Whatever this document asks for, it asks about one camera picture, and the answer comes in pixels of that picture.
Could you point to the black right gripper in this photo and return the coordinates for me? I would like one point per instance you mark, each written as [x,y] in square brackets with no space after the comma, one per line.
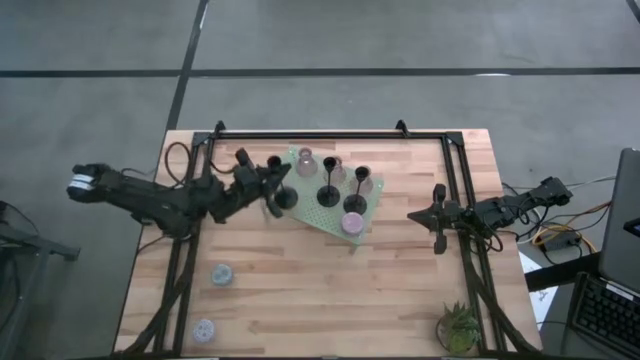
[452,217]

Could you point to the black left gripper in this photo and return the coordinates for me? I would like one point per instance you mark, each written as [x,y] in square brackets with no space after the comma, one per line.
[252,185]

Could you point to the black tall candlestick holder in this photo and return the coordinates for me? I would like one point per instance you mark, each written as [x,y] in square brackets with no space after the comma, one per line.
[355,204]
[286,198]
[328,196]

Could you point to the pink glass candle holder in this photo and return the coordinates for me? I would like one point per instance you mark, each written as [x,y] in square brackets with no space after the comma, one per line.
[306,163]
[341,175]
[369,186]

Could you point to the pink speckled tealight bowl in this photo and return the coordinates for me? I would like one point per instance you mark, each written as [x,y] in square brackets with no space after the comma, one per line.
[353,223]

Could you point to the blue patterned tealight bowl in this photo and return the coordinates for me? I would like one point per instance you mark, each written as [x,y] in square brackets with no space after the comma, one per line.
[222,275]

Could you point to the white dotted tealight bowl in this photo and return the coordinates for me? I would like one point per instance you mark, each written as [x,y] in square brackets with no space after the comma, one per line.
[204,331]

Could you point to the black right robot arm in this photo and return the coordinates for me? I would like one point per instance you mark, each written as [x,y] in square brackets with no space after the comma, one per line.
[520,205]

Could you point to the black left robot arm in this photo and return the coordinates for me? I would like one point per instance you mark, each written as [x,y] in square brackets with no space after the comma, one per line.
[150,200]

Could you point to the green perforated metal shelf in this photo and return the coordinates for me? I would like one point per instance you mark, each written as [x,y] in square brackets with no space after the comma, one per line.
[320,216]

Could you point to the potted green succulent plant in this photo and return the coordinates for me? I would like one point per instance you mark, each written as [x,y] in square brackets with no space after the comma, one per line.
[459,330]

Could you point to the black power adapter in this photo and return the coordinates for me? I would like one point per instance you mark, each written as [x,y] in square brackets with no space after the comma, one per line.
[560,243]

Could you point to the white paper sheet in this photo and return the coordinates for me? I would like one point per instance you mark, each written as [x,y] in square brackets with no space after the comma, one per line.
[545,300]

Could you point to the black desk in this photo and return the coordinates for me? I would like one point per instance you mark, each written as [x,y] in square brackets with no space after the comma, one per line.
[560,272]

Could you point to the grey laptop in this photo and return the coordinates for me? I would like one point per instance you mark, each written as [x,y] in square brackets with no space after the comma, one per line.
[622,220]

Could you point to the black keyboard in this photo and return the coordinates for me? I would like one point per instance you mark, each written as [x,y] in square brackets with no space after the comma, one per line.
[605,312]

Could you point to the black side table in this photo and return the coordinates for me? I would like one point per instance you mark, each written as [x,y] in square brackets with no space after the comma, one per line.
[40,245]

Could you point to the black aluminium table frame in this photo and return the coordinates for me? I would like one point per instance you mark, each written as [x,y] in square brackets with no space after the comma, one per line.
[350,135]

